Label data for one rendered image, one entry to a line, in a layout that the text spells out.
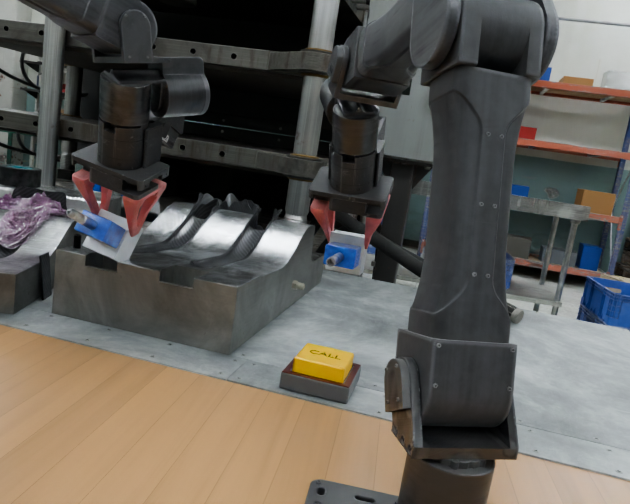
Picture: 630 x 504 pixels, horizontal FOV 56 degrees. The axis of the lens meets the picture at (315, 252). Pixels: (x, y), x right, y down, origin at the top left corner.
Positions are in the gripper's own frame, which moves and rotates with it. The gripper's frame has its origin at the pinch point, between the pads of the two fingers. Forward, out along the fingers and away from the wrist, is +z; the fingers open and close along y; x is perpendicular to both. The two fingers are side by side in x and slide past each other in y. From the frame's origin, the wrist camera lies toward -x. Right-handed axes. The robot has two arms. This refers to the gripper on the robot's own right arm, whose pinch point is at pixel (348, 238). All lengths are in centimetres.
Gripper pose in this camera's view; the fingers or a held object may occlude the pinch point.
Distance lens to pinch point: 84.3
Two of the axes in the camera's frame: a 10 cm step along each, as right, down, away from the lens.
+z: -0.1, 7.9, 6.1
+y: -9.6, -1.8, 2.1
